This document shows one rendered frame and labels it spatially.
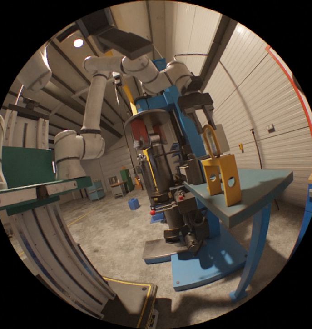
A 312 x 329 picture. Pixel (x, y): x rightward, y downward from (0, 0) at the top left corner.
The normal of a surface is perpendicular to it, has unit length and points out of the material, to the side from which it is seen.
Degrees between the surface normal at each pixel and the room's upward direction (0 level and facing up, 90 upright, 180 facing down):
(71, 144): 90
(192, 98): 90
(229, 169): 90
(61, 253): 90
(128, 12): 173
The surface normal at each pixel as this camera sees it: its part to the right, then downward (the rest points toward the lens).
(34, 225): 0.95, -0.28
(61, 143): 0.41, -0.14
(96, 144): 0.90, 0.10
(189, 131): -0.06, -0.01
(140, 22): 0.16, 0.99
